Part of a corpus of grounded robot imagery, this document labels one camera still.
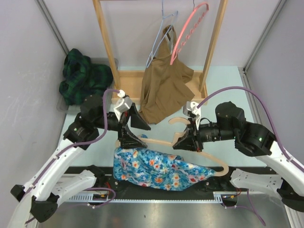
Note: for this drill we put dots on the pink plastic hanger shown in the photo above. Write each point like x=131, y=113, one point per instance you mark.
x=191, y=24

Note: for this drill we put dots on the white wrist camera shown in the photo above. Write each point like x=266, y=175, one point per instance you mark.
x=122, y=105
x=191, y=110

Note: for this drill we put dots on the wooden clothes rack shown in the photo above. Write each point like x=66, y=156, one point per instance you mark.
x=131, y=81

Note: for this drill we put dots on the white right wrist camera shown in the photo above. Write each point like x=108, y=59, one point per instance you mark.
x=191, y=110

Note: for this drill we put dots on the light blue wire hanger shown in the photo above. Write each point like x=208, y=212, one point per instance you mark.
x=160, y=37

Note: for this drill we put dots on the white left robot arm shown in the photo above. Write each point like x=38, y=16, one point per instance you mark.
x=41, y=196

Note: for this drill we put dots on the blue floral garment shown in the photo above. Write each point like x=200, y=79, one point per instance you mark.
x=142, y=166

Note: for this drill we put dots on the beige wooden hanger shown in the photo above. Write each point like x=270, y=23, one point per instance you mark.
x=204, y=154

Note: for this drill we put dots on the tan brown skirt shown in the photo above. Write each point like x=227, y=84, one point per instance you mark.
x=164, y=89

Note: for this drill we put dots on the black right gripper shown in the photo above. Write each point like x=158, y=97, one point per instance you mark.
x=191, y=140

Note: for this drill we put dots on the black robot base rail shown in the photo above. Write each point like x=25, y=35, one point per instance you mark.
x=202, y=190

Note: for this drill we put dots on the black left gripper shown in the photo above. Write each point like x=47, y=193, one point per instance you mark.
x=128, y=139

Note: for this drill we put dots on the green plaid garment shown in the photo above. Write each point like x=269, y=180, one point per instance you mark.
x=83, y=78

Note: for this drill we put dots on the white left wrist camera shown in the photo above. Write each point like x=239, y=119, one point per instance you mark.
x=122, y=105

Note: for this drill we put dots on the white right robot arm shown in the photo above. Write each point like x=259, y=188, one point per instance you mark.
x=252, y=140

